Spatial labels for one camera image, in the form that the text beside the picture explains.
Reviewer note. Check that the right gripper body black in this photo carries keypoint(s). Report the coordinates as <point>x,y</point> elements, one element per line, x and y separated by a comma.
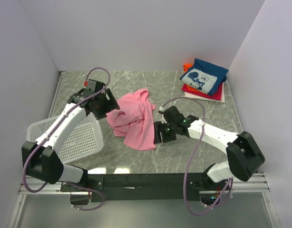
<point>168,131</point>

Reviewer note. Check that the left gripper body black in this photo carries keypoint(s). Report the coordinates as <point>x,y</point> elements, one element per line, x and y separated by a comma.
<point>104,105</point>

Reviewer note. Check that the pink t shirt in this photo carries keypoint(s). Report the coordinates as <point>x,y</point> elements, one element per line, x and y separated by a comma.
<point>134,120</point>

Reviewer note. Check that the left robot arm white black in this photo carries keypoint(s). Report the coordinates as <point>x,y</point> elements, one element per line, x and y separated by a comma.
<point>40,158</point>

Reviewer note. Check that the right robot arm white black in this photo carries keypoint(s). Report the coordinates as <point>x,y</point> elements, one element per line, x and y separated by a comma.
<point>244,156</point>

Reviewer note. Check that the white plastic laundry basket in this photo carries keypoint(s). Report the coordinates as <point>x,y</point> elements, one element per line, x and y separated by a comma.
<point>86,139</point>

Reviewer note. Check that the white folded t shirt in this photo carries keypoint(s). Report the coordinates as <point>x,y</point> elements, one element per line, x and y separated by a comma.
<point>219,95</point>

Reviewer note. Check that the blue printed folded t shirt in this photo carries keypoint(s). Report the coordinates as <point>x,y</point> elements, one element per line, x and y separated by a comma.
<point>204,76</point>

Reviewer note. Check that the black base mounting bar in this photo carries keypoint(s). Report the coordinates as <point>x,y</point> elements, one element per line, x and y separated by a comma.
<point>156,186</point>

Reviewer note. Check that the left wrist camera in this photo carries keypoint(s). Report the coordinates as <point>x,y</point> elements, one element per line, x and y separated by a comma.
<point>93,86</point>

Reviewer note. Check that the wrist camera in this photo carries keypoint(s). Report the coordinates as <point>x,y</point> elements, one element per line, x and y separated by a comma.
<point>171,115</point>
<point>93,86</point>

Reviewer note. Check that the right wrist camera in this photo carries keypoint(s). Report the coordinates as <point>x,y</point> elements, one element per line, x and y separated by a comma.
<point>171,115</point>

